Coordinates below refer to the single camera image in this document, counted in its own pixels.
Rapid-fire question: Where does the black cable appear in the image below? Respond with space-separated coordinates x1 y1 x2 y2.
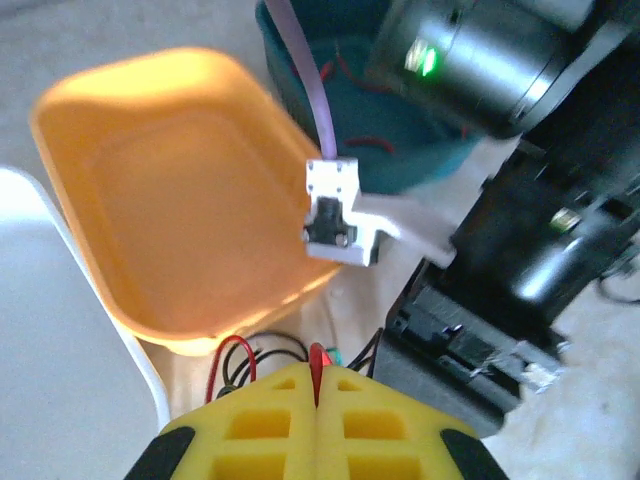
230 347 307 391
218 331 309 397
346 326 385 379

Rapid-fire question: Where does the red cable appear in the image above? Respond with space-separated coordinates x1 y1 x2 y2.
334 45 395 95
307 342 332 407
204 334 259 404
343 134 397 154

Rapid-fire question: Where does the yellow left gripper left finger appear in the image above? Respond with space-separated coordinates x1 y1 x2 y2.
123 362 319 480

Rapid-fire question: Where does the teal plastic bin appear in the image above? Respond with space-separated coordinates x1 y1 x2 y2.
254 0 485 197

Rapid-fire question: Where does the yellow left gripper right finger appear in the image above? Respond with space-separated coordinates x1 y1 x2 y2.
315 364 510 480

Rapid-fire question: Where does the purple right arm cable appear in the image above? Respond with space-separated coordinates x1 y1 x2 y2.
261 0 340 162

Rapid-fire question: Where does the white plastic bin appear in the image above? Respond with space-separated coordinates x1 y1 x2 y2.
0 167 172 480

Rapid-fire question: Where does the orange plastic bin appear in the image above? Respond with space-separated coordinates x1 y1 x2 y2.
29 47 345 357

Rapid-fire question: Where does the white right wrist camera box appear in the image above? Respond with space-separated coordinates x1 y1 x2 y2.
301 133 524 269

